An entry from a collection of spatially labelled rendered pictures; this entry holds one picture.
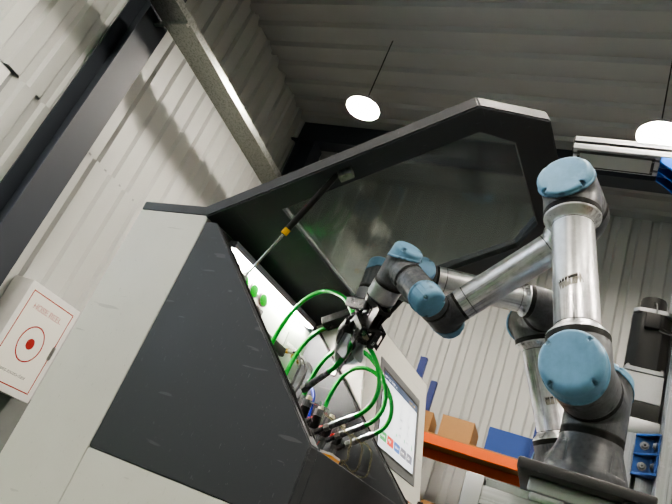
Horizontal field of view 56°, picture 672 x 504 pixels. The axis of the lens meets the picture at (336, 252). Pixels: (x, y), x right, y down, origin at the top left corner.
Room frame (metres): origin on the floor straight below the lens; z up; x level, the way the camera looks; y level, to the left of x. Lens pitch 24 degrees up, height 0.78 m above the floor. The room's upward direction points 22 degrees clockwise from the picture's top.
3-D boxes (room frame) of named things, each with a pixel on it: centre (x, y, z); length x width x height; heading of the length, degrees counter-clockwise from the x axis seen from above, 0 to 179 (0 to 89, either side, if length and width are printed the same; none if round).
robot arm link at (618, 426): (1.14, -0.58, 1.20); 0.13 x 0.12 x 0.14; 137
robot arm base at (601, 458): (1.14, -0.58, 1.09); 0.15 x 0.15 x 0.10
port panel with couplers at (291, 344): (2.11, -0.01, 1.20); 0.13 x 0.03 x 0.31; 146
